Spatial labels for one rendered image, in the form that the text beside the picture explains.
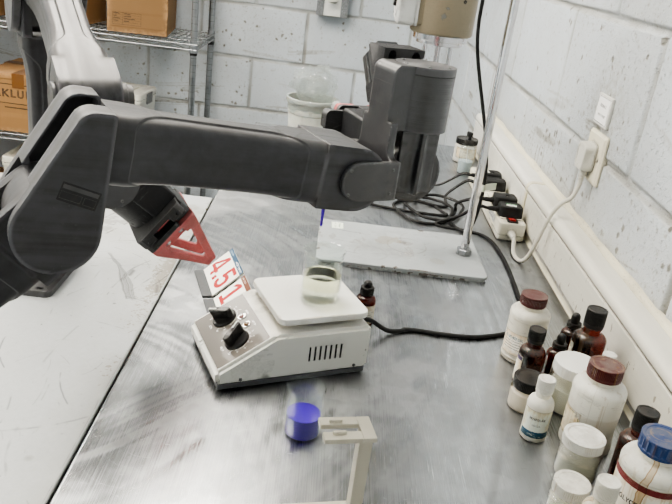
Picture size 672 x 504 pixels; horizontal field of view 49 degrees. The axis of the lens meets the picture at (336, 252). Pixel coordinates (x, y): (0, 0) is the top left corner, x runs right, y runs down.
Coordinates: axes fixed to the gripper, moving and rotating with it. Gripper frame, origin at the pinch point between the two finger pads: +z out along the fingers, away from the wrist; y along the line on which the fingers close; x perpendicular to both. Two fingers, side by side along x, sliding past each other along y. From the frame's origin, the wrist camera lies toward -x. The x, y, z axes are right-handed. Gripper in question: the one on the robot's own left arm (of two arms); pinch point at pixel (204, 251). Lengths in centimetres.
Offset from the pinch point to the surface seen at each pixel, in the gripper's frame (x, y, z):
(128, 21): -16, 215, 17
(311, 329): -2.4, -10.9, 12.4
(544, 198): -45, 23, 56
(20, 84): 30, 227, 6
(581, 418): -17.0, -32.3, 32.8
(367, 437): -2.5, -38.5, 4.1
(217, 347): 7.1, -7.3, 6.7
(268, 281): -2.3, -0.8, 9.5
